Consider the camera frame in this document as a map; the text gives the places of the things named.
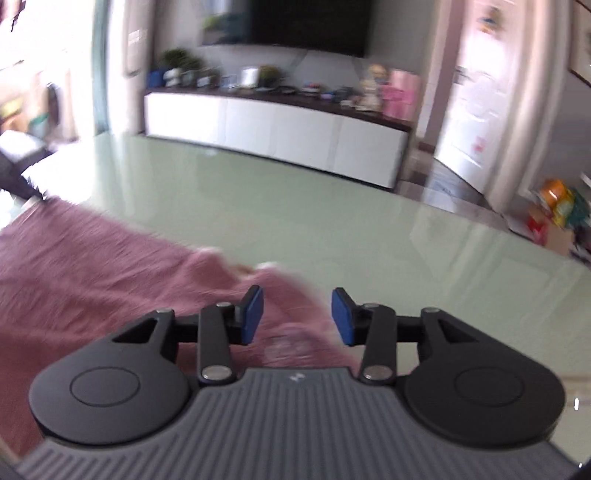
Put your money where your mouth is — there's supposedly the washing machine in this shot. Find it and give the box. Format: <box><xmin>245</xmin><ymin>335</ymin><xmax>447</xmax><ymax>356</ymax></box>
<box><xmin>41</xmin><ymin>83</ymin><xmax>70</xmax><ymax>139</ymax></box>

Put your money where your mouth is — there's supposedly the white door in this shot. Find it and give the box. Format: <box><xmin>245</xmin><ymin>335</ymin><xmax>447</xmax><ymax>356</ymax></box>
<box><xmin>434</xmin><ymin>0</ymin><xmax>522</xmax><ymax>195</ymax></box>

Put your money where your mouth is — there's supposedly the flower bouquet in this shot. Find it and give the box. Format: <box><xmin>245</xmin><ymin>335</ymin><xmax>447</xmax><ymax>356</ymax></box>
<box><xmin>360</xmin><ymin>64</ymin><xmax>389</xmax><ymax>112</ymax></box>

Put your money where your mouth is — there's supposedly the white television cabinet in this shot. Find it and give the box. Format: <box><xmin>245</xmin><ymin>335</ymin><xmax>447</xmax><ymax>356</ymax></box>
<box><xmin>143</xmin><ymin>85</ymin><xmax>414</xmax><ymax>190</ymax></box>

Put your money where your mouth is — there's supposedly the potted plant grey pot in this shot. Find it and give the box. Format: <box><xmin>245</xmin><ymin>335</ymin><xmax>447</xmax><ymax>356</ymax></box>
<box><xmin>185</xmin><ymin>58</ymin><xmax>206</xmax><ymax>88</ymax></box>

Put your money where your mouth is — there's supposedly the cardboard box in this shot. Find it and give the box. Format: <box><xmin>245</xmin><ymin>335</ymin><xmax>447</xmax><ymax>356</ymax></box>
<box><xmin>545</xmin><ymin>226</ymin><xmax>575</xmax><ymax>254</ymax></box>

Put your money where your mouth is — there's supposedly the green curtain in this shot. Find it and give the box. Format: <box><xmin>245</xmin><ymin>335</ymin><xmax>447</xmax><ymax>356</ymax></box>
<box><xmin>90</xmin><ymin>0</ymin><xmax>112</xmax><ymax>137</ymax></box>

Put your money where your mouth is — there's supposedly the black television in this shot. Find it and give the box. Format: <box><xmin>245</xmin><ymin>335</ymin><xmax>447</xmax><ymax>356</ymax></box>
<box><xmin>201</xmin><ymin>0</ymin><xmax>375</xmax><ymax>58</ymax></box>

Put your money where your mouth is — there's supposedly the pink gift box with bow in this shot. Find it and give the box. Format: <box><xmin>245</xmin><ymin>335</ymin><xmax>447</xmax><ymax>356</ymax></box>
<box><xmin>382</xmin><ymin>69</ymin><xmax>422</xmax><ymax>121</ymax></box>

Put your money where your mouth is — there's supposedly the pink towel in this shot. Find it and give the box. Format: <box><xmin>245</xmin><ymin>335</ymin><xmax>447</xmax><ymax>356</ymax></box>
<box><xmin>0</xmin><ymin>196</ymin><xmax>352</xmax><ymax>455</ymax></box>

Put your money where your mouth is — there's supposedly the orange snack bag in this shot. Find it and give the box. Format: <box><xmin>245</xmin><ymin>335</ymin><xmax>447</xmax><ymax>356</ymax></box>
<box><xmin>538</xmin><ymin>179</ymin><xmax>568</xmax><ymax>213</ymax></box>

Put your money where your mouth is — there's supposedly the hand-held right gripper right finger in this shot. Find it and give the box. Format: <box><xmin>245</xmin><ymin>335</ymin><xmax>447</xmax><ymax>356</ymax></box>
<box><xmin>331</xmin><ymin>287</ymin><xmax>481</xmax><ymax>385</ymax></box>

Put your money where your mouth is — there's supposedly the white standing air conditioner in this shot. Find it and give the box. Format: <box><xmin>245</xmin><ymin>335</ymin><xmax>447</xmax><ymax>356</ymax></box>
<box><xmin>106</xmin><ymin>0</ymin><xmax>153</xmax><ymax>134</ymax></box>

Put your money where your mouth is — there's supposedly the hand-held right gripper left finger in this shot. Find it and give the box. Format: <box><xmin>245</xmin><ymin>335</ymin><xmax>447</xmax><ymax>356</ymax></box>
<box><xmin>113</xmin><ymin>285</ymin><xmax>265</xmax><ymax>385</ymax></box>

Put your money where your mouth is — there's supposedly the potted plant white vase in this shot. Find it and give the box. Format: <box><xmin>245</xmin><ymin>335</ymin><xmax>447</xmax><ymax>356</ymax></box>
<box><xmin>159</xmin><ymin>48</ymin><xmax>188</xmax><ymax>86</ymax></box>

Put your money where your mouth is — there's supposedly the green plastic bag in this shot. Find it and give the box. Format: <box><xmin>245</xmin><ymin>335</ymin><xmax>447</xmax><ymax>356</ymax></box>
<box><xmin>561</xmin><ymin>189</ymin><xmax>587</xmax><ymax>227</ymax></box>

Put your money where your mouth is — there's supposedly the red box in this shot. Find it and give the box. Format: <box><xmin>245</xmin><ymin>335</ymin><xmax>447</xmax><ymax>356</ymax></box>
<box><xmin>526</xmin><ymin>208</ymin><xmax>550</xmax><ymax>243</ymax></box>

